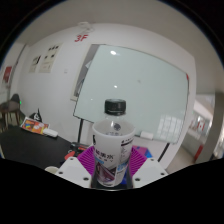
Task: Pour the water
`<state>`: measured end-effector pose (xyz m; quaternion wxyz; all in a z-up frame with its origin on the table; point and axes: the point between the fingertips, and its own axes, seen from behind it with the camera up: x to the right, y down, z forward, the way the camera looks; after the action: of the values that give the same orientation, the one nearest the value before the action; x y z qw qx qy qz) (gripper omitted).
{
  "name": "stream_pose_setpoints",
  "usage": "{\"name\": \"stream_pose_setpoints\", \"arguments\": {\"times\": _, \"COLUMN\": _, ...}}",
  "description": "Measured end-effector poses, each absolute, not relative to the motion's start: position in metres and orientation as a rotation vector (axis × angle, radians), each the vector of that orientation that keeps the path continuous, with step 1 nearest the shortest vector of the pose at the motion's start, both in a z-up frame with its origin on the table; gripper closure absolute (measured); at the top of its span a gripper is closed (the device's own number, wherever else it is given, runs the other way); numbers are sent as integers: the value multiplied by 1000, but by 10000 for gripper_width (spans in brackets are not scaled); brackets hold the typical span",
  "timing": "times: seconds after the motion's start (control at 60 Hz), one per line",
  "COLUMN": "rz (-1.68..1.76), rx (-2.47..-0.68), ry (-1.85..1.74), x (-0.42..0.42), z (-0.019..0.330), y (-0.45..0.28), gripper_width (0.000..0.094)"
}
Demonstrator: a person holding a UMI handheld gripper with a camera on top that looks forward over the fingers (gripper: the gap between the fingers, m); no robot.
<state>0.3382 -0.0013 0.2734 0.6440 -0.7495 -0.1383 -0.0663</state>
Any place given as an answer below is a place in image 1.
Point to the large white wall poster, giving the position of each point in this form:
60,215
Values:
50,58

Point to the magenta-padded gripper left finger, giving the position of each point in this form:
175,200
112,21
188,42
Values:
71,171

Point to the whiteboard on stand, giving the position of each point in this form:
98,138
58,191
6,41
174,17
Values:
140,86

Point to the red and white banner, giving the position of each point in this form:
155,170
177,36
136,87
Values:
197,126

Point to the white wall-mounted device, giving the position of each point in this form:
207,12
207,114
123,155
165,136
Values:
86,26

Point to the dark chair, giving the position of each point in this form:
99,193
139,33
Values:
10,110

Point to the red wall poster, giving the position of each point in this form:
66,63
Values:
7,74

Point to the clear black-capped drink bottle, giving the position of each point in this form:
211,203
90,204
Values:
113,146

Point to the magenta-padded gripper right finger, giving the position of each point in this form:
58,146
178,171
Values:
149,171

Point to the colourful booklet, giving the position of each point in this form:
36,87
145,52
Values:
33,126

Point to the small white wall poster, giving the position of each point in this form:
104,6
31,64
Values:
35,64

